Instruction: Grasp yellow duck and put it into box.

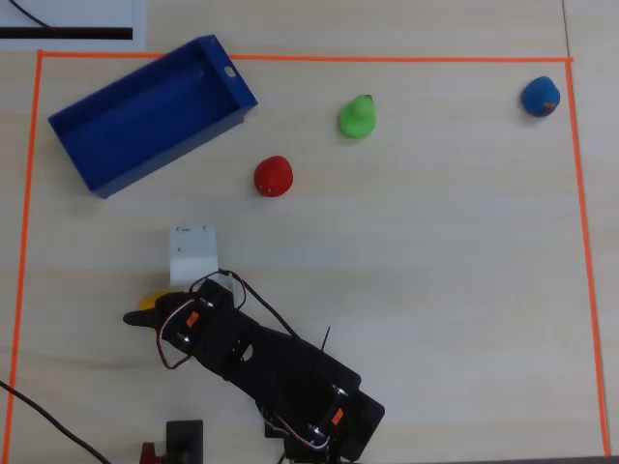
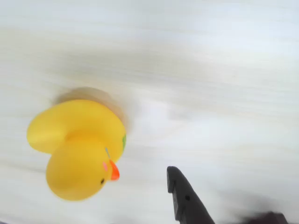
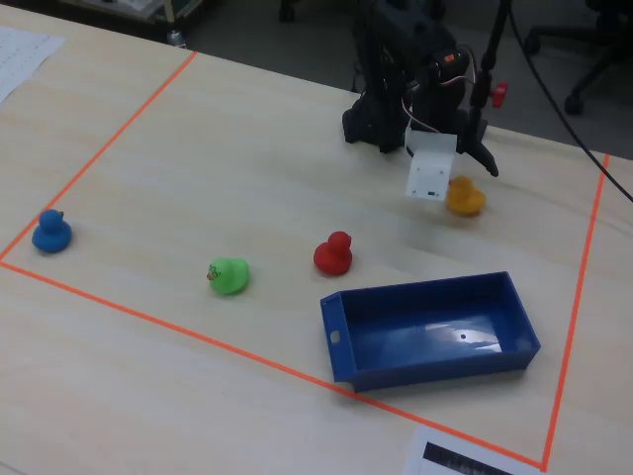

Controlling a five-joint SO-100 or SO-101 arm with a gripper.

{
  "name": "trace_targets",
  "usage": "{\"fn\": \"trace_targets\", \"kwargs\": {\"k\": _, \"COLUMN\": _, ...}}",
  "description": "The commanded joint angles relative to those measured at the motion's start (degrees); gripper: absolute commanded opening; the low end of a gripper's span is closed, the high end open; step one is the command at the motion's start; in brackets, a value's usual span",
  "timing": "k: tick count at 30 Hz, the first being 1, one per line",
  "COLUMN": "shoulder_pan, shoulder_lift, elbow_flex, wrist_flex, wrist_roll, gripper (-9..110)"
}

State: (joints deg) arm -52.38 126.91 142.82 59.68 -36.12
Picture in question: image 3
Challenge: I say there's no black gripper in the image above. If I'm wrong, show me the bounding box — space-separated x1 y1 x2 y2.
412 48 500 178

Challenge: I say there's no yellow rubber duck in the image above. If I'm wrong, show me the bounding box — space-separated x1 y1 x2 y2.
444 175 488 218

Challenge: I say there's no red rubber duck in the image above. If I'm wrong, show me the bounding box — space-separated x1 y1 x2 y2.
313 230 355 277

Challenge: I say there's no blue plastic box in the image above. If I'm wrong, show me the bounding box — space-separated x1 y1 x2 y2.
319 270 542 393

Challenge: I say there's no green rubber duck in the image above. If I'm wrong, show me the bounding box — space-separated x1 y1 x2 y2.
206 256 250 297

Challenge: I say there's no blue rubber duck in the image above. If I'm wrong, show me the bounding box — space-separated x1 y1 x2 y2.
31 208 73 254

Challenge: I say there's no orange tape strip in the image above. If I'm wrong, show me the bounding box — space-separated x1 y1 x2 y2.
0 50 199 262
541 152 610 471
0 260 548 471

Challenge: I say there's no black office chair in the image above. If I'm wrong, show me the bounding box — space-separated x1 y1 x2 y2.
522 0 633 116

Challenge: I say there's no white paper with black bar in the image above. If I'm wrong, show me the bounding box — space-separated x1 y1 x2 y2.
403 426 545 475

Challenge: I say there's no storage cart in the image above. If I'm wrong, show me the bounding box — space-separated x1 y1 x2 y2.
56 0 204 48

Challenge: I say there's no white printed paper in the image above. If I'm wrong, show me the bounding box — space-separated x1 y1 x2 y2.
0 25 66 104

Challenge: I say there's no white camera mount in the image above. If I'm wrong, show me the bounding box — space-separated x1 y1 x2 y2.
405 126 459 202

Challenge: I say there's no red white servo wire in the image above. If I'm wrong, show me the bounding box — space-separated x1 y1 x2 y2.
400 47 482 136

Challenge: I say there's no black camera stand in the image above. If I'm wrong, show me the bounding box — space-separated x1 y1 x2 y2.
464 0 513 143

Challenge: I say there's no long black cable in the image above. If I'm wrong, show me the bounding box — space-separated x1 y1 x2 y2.
506 0 633 204

